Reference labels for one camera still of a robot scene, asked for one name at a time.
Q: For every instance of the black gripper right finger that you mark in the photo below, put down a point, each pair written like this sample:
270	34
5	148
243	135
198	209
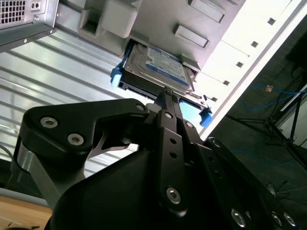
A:
216	167

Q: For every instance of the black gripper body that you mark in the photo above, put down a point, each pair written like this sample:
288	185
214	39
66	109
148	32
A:
115	191

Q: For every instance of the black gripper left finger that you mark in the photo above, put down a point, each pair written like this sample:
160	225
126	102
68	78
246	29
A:
72	119

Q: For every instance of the hard disk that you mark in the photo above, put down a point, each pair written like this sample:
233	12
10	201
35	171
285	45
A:
158	69

